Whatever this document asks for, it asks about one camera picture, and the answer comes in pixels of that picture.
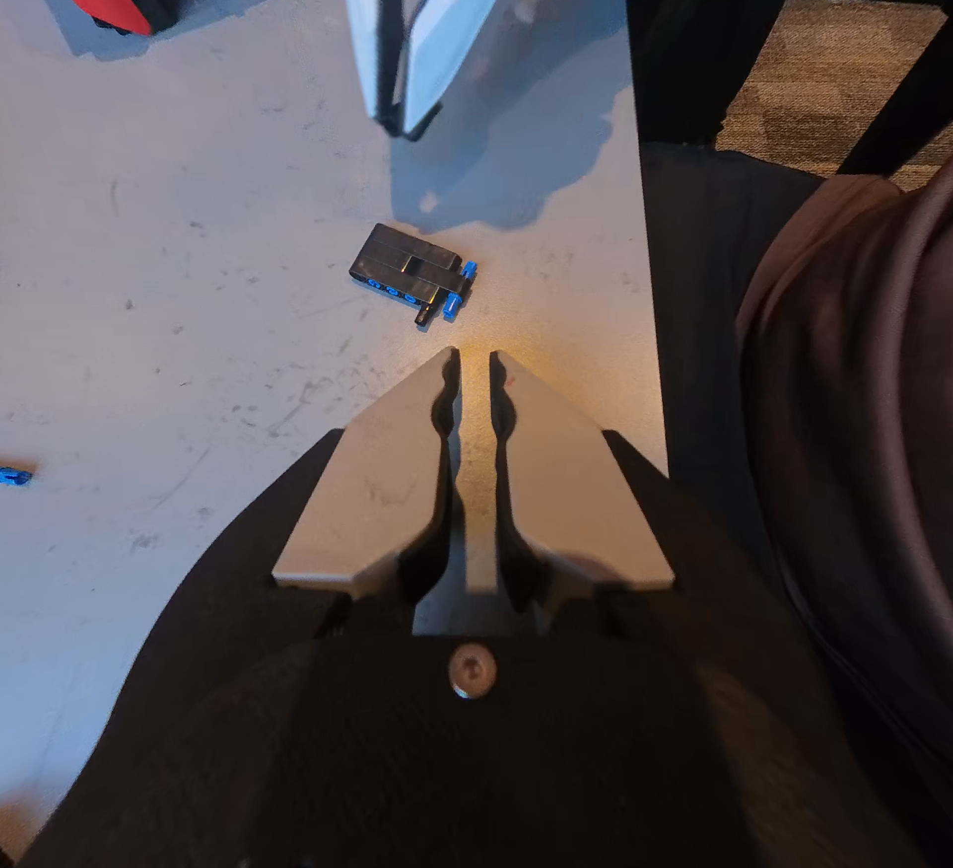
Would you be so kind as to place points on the person's brown top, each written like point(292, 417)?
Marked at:
point(856, 436)

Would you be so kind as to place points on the loose blue connector pin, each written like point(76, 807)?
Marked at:
point(15, 476)

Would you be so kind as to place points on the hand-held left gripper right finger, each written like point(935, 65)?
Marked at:
point(588, 503)

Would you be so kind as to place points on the black office chair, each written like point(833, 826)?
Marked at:
point(692, 26)

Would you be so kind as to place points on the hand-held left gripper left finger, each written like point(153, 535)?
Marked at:
point(372, 495)

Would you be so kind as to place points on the black brick assembly with blue pins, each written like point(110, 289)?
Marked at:
point(402, 257)

